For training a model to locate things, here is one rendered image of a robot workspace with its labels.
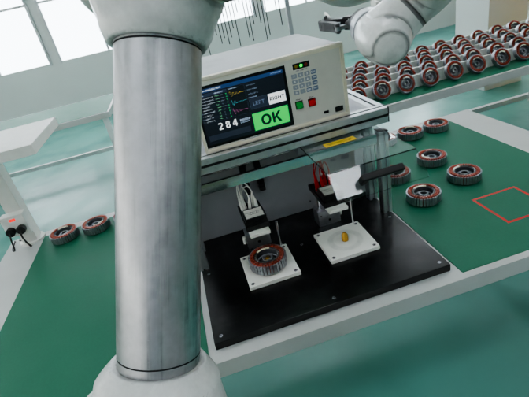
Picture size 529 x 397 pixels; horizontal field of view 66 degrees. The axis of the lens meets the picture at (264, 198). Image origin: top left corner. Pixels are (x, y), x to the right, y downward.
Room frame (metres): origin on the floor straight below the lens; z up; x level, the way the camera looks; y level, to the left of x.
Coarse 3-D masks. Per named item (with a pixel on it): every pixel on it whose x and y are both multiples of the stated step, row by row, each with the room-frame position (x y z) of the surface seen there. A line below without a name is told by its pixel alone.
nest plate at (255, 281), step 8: (288, 248) 1.02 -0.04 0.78; (248, 256) 1.02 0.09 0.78; (288, 256) 0.98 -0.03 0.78; (248, 264) 0.98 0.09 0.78; (288, 264) 0.94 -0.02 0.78; (296, 264) 0.93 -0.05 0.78; (248, 272) 0.95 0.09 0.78; (280, 272) 0.91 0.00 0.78; (288, 272) 0.91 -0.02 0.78; (296, 272) 0.90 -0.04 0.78; (248, 280) 0.91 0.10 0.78; (256, 280) 0.90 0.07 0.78; (264, 280) 0.89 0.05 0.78; (272, 280) 0.89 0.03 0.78; (280, 280) 0.89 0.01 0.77; (256, 288) 0.88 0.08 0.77
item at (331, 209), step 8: (312, 184) 1.17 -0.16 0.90; (320, 184) 1.16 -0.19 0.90; (328, 184) 1.14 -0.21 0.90; (312, 192) 1.14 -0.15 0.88; (320, 192) 1.06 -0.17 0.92; (328, 192) 1.05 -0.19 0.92; (320, 200) 1.06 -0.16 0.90; (328, 200) 1.04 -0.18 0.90; (336, 200) 1.04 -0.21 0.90; (320, 208) 1.13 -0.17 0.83; (328, 208) 1.03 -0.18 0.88; (336, 208) 1.02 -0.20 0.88; (344, 208) 1.02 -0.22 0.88
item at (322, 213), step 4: (320, 204) 1.16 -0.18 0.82; (316, 208) 1.14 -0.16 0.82; (316, 212) 1.12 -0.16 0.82; (320, 212) 1.11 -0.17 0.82; (324, 212) 1.11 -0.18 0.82; (316, 216) 1.12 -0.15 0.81; (320, 216) 1.11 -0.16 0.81; (324, 216) 1.11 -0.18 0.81; (328, 216) 1.11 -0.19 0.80; (332, 216) 1.11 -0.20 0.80; (336, 216) 1.12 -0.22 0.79; (316, 220) 1.13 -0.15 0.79; (320, 220) 1.11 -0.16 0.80; (324, 220) 1.11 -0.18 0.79; (328, 220) 1.11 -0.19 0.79; (332, 220) 1.11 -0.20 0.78; (336, 220) 1.12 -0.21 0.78; (340, 220) 1.12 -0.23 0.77; (320, 224) 1.11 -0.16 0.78; (324, 224) 1.11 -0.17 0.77
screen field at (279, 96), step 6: (264, 96) 1.10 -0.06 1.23; (270, 96) 1.11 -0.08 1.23; (276, 96) 1.11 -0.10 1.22; (282, 96) 1.11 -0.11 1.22; (252, 102) 1.10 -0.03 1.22; (258, 102) 1.10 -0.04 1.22; (264, 102) 1.10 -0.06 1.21; (270, 102) 1.10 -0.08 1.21; (276, 102) 1.11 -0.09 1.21; (252, 108) 1.10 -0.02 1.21
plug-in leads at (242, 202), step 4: (236, 188) 1.09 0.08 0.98; (240, 188) 1.11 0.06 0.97; (240, 192) 1.11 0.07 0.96; (252, 192) 1.09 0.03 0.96; (240, 196) 1.11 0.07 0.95; (248, 196) 1.08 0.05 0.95; (252, 196) 1.11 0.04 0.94; (240, 200) 1.13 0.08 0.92; (244, 200) 1.14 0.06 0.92; (248, 200) 1.08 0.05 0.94; (252, 200) 1.11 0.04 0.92; (256, 200) 1.09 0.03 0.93; (240, 204) 1.08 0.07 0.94; (244, 204) 1.11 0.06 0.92; (248, 204) 1.08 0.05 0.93; (252, 204) 1.11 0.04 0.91; (256, 204) 1.08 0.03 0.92; (240, 208) 1.08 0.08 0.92; (244, 208) 1.11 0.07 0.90; (248, 208) 1.08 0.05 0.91
